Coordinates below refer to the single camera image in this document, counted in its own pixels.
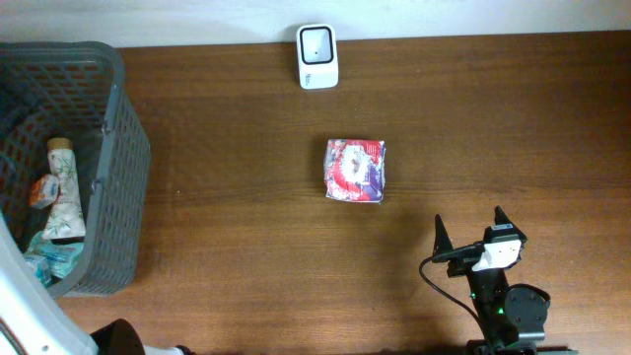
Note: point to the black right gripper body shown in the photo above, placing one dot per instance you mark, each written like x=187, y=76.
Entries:
x=461, y=258

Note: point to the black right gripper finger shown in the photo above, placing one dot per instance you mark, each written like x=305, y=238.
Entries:
x=442, y=243
x=500, y=217

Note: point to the red purple pad package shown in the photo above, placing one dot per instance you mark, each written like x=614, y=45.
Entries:
x=354, y=170

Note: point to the white floral lotion tube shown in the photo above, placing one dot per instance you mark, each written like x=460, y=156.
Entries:
x=66, y=219

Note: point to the teal toilet wipes pack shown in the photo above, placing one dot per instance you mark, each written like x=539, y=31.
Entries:
x=61, y=259

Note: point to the orange Kleenex tissue pack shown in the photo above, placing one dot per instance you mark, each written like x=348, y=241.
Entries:
x=44, y=192

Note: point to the teal Kleenex tissue pack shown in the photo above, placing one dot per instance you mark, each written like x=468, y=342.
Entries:
x=40, y=268

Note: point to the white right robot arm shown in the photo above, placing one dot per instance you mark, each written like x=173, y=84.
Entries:
x=511, y=317

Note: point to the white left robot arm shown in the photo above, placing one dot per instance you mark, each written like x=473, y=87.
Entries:
x=32, y=322

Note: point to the white barcode scanner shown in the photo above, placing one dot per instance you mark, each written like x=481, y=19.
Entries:
x=317, y=56

